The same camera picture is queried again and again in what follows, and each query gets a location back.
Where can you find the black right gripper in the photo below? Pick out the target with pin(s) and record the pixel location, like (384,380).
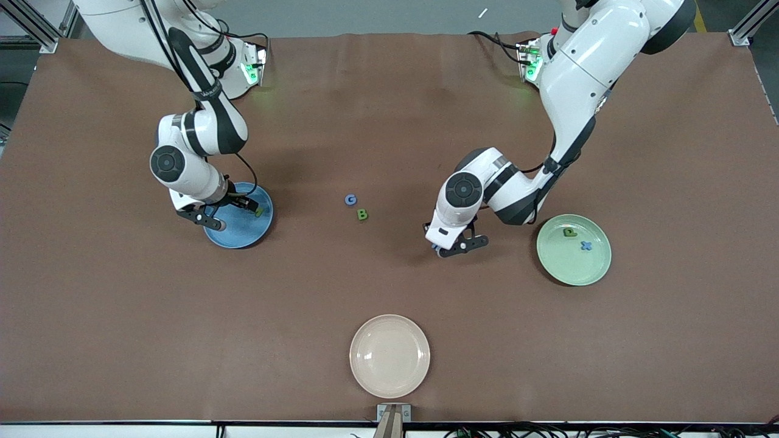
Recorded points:
(237,199)

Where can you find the green foam uppercase N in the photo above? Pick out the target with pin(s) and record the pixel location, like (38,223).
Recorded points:
(260,211)

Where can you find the green foam lowercase p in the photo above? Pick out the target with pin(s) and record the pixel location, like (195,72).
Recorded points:
(570,232)

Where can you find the blue foam uppercase G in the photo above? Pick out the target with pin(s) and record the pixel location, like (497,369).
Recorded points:
(350,199)

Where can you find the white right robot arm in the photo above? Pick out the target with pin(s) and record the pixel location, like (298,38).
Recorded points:
(195,177)

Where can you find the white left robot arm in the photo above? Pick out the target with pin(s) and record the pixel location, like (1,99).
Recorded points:
(578,79)

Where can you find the blue plate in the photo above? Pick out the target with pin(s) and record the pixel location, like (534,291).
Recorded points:
(243,234)

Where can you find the green plate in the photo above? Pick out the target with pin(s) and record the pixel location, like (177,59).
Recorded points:
(572,267)

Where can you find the beige plate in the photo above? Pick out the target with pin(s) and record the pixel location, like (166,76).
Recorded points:
(389,356)

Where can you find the brown table mat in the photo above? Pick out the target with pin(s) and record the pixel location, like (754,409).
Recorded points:
(389,121)

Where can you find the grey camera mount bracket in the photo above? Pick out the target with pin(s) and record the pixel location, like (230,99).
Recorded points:
(394,413)

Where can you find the white table edge rail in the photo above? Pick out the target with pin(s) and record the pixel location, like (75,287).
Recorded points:
(122,432)

